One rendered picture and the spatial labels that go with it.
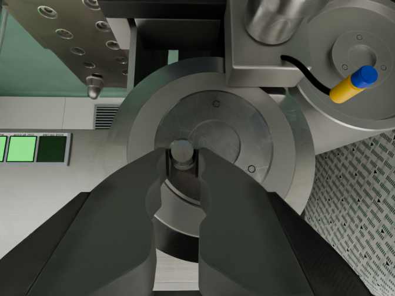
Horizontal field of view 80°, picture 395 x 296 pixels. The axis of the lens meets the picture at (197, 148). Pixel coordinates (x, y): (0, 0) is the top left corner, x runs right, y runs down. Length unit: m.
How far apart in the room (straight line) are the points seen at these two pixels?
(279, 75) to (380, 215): 0.19
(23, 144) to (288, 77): 0.53
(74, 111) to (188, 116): 3.19
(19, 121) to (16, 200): 3.05
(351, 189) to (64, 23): 0.45
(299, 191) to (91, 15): 0.35
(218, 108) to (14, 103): 3.63
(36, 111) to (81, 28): 3.14
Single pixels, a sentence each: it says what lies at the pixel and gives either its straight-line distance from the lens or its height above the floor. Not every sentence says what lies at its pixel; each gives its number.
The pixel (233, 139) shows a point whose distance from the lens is 0.15.
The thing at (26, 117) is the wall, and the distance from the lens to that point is 3.59.
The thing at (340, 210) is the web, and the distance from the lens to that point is 0.36.
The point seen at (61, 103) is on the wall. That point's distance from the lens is 3.44.
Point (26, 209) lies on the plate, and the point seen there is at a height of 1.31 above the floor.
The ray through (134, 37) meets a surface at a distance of 0.21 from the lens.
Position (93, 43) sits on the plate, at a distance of 0.47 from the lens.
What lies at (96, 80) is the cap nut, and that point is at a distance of 0.57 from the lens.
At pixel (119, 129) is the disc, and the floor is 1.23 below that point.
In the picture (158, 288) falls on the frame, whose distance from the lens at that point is 0.53.
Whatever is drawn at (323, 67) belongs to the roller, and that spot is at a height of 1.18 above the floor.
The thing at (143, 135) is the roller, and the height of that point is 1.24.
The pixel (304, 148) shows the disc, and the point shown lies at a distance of 0.19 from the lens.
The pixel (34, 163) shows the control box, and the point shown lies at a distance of 0.58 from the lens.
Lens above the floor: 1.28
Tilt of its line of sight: 12 degrees down
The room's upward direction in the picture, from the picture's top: 180 degrees clockwise
